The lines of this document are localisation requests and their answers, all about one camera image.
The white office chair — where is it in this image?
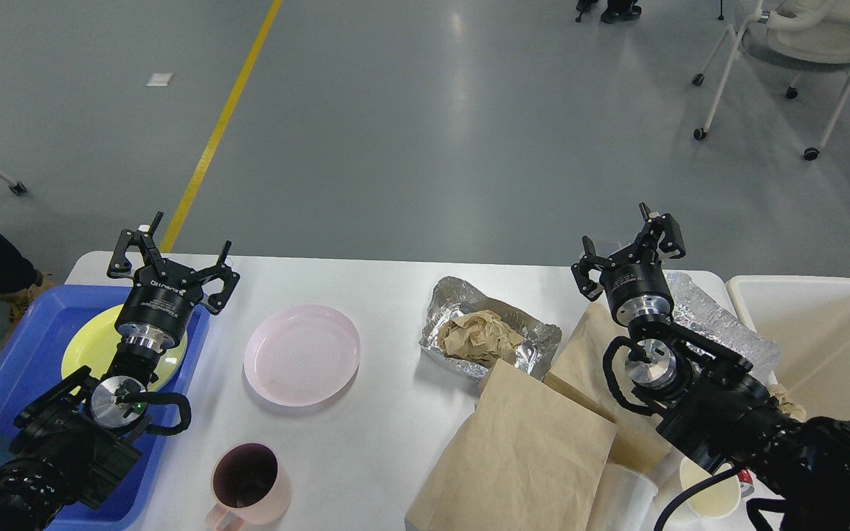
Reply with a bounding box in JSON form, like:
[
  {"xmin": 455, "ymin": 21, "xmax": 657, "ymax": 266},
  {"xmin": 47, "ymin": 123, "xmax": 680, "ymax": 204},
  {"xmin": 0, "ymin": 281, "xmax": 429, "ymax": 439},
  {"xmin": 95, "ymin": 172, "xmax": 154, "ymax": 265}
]
[{"xmin": 691, "ymin": 1, "xmax": 850, "ymax": 162}]

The rear brown paper bag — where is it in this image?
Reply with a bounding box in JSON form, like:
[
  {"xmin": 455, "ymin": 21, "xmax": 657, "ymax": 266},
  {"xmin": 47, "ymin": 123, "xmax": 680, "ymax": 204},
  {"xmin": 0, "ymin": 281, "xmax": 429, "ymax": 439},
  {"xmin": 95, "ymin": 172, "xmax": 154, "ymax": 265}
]
[{"xmin": 543, "ymin": 303, "xmax": 672, "ymax": 475}]

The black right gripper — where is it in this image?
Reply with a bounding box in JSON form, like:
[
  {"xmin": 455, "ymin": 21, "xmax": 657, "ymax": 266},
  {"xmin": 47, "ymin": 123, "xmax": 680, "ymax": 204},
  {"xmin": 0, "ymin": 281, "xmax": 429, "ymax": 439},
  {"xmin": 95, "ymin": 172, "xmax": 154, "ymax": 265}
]
[{"xmin": 571, "ymin": 203, "xmax": 687, "ymax": 327}]

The brown paper bag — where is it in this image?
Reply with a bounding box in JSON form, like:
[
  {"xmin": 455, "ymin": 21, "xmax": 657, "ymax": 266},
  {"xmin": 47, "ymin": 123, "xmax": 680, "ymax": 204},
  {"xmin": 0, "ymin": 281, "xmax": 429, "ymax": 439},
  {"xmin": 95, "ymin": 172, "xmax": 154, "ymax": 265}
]
[
  {"xmin": 543, "ymin": 303, "xmax": 672, "ymax": 475},
  {"xmin": 406, "ymin": 362, "xmax": 617, "ymax": 530}
]

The yellow plate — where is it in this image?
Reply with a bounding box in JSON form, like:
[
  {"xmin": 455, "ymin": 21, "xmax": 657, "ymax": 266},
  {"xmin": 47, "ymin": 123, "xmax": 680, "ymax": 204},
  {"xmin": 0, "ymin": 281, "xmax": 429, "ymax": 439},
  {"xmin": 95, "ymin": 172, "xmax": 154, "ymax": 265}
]
[{"xmin": 61, "ymin": 305, "xmax": 187, "ymax": 391}]

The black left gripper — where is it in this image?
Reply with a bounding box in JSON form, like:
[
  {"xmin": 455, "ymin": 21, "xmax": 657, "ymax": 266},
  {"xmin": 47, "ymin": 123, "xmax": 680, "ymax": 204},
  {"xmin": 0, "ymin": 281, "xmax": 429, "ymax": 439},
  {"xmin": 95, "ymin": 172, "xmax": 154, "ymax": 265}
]
[{"xmin": 106, "ymin": 212, "xmax": 241, "ymax": 350}]

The person leg brown shoe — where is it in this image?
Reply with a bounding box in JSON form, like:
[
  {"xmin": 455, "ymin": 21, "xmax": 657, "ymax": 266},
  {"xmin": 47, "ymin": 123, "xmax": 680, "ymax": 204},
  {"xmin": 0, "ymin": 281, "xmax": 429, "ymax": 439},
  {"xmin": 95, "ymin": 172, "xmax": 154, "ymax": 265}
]
[{"xmin": 0, "ymin": 233, "xmax": 56, "ymax": 328}]

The crumpled aluminium foil tray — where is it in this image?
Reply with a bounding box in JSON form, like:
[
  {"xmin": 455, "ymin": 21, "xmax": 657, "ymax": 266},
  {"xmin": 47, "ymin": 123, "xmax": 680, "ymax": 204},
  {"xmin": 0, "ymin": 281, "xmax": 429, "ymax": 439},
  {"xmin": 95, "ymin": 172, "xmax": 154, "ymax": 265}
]
[{"xmin": 418, "ymin": 277, "xmax": 562, "ymax": 381}]

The white plastic bin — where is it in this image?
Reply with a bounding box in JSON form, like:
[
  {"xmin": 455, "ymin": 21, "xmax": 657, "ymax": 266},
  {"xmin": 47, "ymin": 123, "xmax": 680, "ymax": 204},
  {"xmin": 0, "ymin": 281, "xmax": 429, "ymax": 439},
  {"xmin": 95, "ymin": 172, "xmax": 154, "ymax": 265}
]
[{"xmin": 726, "ymin": 275, "xmax": 850, "ymax": 420}]

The pink plate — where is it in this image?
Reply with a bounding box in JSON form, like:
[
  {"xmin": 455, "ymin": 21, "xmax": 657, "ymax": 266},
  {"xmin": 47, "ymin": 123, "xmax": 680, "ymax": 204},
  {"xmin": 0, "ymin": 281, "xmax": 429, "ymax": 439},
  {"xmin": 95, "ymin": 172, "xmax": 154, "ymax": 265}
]
[{"xmin": 243, "ymin": 305, "xmax": 361, "ymax": 408}]

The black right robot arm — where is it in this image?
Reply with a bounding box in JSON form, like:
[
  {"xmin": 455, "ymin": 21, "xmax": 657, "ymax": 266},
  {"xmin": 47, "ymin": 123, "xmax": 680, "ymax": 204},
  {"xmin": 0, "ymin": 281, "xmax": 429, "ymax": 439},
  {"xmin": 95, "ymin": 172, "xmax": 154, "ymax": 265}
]
[{"xmin": 571, "ymin": 203, "xmax": 850, "ymax": 530}]

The front brown paper bag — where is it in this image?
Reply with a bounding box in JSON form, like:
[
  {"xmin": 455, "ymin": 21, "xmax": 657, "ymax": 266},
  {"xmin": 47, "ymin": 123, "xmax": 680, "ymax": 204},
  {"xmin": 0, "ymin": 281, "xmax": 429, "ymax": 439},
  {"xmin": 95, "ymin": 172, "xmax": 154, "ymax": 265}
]
[{"xmin": 406, "ymin": 362, "xmax": 617, "ymax": 530}]

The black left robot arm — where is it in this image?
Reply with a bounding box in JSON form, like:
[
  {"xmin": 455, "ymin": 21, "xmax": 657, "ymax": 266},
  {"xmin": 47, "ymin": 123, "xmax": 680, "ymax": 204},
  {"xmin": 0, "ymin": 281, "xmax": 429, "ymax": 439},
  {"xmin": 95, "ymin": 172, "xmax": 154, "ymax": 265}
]
[{"xmin": 0, "ymin": 212, "xmax": 240, "ymax": 530}]

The red can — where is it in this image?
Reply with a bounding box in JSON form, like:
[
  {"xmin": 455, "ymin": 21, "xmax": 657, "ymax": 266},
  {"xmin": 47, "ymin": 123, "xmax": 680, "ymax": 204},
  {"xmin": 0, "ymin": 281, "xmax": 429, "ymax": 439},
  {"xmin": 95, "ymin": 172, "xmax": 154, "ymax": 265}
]
[{"xmin": 736, "ymin": 468, "xmax": 755, "ymax": 499}]

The pink mug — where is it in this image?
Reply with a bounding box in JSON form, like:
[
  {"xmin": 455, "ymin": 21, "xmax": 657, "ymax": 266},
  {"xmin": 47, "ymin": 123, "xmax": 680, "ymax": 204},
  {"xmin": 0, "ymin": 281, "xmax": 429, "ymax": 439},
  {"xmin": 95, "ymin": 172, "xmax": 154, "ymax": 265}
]
[{"xmin": 205, "ymin": 442, "xmax": 293, "ymax": 530}]

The white paper cup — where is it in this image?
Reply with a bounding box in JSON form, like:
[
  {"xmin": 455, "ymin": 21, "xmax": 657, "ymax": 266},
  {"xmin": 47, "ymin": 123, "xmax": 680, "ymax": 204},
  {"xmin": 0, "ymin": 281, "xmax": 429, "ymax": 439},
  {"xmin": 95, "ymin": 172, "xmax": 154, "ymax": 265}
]
[{"xmin": 674, "ymin": 458, "xmax": 741, "ymax": 522}]

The clear plastic bottle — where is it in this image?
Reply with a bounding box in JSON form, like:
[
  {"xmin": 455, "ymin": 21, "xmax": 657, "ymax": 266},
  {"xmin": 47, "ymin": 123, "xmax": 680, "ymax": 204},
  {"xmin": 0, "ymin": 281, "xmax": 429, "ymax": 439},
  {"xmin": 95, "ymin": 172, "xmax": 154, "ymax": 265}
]
[{"xmin": 665, "ymin": 270, "xmax": 781, "ymax": 386}]

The crumpled brown paper ball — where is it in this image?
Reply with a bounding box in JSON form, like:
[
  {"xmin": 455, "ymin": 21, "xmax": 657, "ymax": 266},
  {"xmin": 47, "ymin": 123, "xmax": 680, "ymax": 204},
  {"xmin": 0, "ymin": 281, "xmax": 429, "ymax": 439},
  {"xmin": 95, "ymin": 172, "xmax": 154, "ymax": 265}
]
[{"xmin": 436, "ymin": 310, "xmax": 524, "ymax": 369}]

